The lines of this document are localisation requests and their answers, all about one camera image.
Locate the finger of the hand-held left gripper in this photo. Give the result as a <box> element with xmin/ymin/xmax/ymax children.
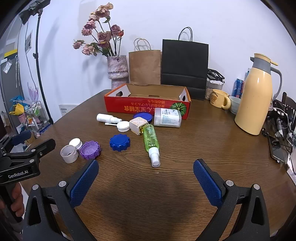
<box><xmin>0</xmin><ymin>130</ymin><xmax>32</xmax><ymax>155</ymax></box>
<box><xmin>8</xmin><ymin>138</ymin><xmax>56</xmax><ymax>161</ymax></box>

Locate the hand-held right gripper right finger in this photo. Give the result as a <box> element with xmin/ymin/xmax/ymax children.
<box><xmin>193</xmin><ymin>159</ymin><xmax>271</xmax><ymax>241</ymax></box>

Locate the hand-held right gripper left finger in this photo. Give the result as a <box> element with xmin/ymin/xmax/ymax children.
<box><xmin>23</xmin><ymin>159</ymin><xmax>100</xmax><ymax>241</ymax></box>

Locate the small white jar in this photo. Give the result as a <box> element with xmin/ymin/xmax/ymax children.
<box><xmin>60</xmin><ymin>144</ymin><xmax>79</xmax><ymax>164</ymax></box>

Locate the purple gear-shaped lid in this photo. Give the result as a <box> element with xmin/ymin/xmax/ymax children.
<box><xmin>79</xmin><ymin>140</ymin><xmax>102</xmax><ymax>160</ymax></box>

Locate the white ribbed cap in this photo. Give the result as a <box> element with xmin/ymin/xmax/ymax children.
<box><xmin>69</xmin><ymin>138</ymin><xmax>83</xmax><ymax>150</ymax></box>

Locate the blue gear-shaped lid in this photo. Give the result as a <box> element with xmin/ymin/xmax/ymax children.
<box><xmin>109</xmin><ymin>134</ymin><xmax>130</xmax><ymax>152</ymax></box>

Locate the small white spray bottle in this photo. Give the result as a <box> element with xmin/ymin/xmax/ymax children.
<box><xmin>96</xmin><ymin>113</ymin><xmax>122</xmax><ymax>124</ymax></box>

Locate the green spray bottle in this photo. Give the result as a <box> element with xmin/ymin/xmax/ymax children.
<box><xmin>143</xmin><ymin>124</ymin><xmax>161</xmax><ymax>168</ymax></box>

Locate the clear labelled plastic jar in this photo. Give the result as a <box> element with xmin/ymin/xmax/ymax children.
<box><xmin>153</xmin><ymin>108</ymin><xmax>182</xmax><ymax>128</ymax></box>

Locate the white square perfume bottle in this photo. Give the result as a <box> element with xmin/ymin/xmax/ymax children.
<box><xmin>129</xmin><ymin>117</ymin><xmax>149</xmax><ymax>135</ymax></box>

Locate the red cardboard box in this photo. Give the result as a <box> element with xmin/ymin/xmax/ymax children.
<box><xmin>104</xmin><ymin>83</ymin><xmax>191</xmax><ymax>120</ymax></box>

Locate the person's left hand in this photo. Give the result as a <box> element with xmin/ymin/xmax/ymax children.
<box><xmin>11</xmin><ymin>183</ymin><xmax>25</xmax><ymax>218</ymax></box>

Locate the cluttered storage rack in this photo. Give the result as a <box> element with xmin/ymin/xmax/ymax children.
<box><xmin>9</xmin><ymin>95</ymin><xmax>50</xmax><ymax>137</ymax></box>

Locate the white flat box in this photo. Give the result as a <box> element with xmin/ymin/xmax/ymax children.
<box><xmin>59</xmin><ymin>105</ymin><xmax>78</xmax><ymax>116</ymax></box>

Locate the white round lid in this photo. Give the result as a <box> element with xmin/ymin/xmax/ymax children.
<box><xmin>116</xmin><ymin>121</ymin><xmax>130</xmax><ymax>132</ymax></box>

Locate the black phone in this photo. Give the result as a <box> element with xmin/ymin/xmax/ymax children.
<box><xmin>267</xmin><ymin>133</ymin><xmax>288</xmax><ymax>164</ymax></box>

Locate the black light stand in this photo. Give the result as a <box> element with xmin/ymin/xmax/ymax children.
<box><xmin>18</xmin><ymin>0</ymin><xmax>55</xmax><ymax>126</ymax></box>

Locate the pale ceramic cup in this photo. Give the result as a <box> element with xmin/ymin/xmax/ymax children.
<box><xmin>228</xmin><ymin>96</ymin><xmax>242</xmax><ymax>115</ymax></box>

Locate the yellow bear mug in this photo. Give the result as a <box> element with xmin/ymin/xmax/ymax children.
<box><xmin>210</xmin><ymin>89</ymin><xmax>232</xmax><ymax>109</ymax></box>

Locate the large round blue lid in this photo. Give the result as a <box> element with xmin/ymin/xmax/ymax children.
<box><xmin>133</xmin><ymin>112</ymin><xmax>153</xmax><ymax>123</ymax></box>

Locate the yellow thermos jug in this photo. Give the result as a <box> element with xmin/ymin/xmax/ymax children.
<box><xmin>234</xmin><ymin>53</ymin><xmax>283</xmax><ymax>136</ymax></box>

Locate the clear container black clip lid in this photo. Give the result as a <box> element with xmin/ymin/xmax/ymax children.
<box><xmin>205</xmin><ymin>69</ymin><xmax>225</xmax><ymax>100</ymax></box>

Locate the blue drink can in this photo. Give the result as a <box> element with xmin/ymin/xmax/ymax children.
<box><xmin>232</xmin><ymin>78</ymin><xmax>245</xmax><ymax>98</ymax></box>

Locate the purple marbled vase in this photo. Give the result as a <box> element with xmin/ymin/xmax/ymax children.
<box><xmin>107</xmin><ymin>55</ymin><xmax>129</xmax><ymax>91</ymax></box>

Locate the black paper bag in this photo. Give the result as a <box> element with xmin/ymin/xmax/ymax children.
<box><xmin>161</xmin><ymin>27</ymin><xmax>209</xmax><ymax>101</ymax></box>

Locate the dried rose bouquet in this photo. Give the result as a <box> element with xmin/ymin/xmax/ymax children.
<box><xmin>73</xmin><ymin>2</ymin><xmax>125</xmax><ymax>57</ymax></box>

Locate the brown paper bag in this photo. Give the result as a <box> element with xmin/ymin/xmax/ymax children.
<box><xmin>128</xmin><ymin>38</ymin><xmax>162</xmax><ymax>85</ymax></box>

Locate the small wall notice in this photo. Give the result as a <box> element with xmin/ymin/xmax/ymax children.
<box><xmin>24</xmin><ymin>32</ymin><xmax>33</xmax><ymax>55</ymax></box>

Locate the tangle of cables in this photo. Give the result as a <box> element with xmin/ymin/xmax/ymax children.
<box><xmin>262</xmin><ymin>93</ymin><xmax>296</xmax><ymax>153</ymax></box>

